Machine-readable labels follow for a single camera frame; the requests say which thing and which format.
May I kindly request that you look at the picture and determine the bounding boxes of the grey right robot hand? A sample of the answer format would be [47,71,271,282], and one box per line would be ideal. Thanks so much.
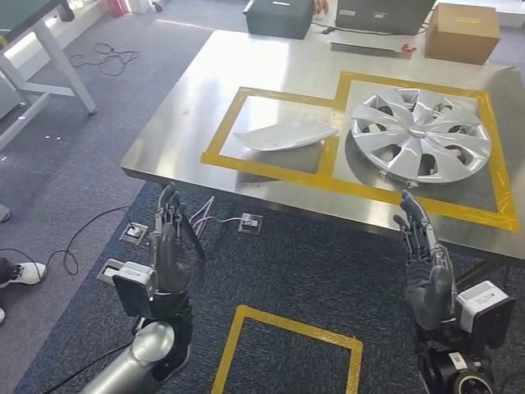
[392,189,457,332]

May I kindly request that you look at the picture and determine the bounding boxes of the cardboard box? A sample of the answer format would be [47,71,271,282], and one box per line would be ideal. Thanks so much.
[424,2,502,66]

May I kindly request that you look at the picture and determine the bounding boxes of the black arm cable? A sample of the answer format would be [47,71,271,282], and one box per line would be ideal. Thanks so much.
[41,342,134,394]

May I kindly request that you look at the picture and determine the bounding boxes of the dark grey laptop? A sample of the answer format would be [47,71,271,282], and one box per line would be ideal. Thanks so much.
[335,0,436,36]

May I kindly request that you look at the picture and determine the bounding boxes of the green top white desk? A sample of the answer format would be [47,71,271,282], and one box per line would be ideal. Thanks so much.
[0,0,98,153]

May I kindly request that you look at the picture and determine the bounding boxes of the white plastic car part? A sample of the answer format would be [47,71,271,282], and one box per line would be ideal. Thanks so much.
[233,118,340,152]

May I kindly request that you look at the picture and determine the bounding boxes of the pink white cable bundle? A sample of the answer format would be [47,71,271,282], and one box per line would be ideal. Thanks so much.
[189,195,247,241]

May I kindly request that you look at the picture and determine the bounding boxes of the grey flat panel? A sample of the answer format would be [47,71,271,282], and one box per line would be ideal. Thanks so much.
[330,40,405,58]

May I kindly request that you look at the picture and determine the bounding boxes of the steel table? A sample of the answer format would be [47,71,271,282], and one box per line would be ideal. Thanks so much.
[121,30,525,289]

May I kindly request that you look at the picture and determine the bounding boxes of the black rectangular device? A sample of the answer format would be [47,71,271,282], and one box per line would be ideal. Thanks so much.
[243,0,315,40]

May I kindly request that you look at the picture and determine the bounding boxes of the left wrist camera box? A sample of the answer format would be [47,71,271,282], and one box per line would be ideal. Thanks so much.
[112,262,158,319]

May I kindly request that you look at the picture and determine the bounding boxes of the black tangled floor cable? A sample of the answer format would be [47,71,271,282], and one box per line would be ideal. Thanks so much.
[69,42,140,77]

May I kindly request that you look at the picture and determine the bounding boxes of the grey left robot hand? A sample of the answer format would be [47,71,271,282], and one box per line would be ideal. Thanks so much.
[148,181,194,297]

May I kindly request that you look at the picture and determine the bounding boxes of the floor outlet box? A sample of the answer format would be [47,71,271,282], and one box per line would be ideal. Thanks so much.
[119,222,149,247]
[96,258,126,286]
[238,213,263,236]

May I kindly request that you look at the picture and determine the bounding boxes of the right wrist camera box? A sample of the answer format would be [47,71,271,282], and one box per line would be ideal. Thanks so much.
[455,281,516,349]

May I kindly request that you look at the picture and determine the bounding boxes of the silver wheel hubcap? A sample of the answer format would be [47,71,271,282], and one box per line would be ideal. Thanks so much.
[351,86,492,185]

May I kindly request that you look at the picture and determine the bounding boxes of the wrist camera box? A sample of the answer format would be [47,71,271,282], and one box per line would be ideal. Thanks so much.
[112,262,158,319]
[455,281,516,349]

